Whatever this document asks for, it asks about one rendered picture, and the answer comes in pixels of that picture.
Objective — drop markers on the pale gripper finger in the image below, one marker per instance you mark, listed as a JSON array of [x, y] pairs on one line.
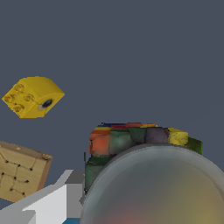
[[43, 204]]

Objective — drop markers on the wooden board with holes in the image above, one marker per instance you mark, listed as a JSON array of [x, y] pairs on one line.
[[20, 172]]

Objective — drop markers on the yellow toy brick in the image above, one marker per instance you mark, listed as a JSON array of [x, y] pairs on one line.
[[35, 93]]

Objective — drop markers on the translucent grey dome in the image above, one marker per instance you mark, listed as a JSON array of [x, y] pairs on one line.
[[157, 189]]

